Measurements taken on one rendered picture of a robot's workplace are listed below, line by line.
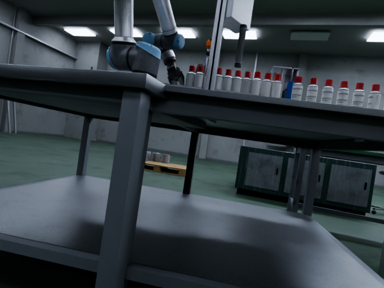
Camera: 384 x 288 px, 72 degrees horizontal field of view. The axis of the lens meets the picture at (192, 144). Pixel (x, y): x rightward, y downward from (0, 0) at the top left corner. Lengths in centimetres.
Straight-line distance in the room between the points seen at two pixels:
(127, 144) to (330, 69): 1161
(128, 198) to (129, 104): 26
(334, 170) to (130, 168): 349
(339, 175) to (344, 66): 861
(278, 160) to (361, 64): 891
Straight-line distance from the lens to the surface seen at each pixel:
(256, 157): 395
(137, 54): 125
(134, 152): 76
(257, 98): 82
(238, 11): 147
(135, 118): 76
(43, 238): 120
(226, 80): 148
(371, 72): 1241
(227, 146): 1167
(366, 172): 411
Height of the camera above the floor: 66
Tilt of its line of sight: level
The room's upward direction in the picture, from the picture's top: 8 degrees clockwise
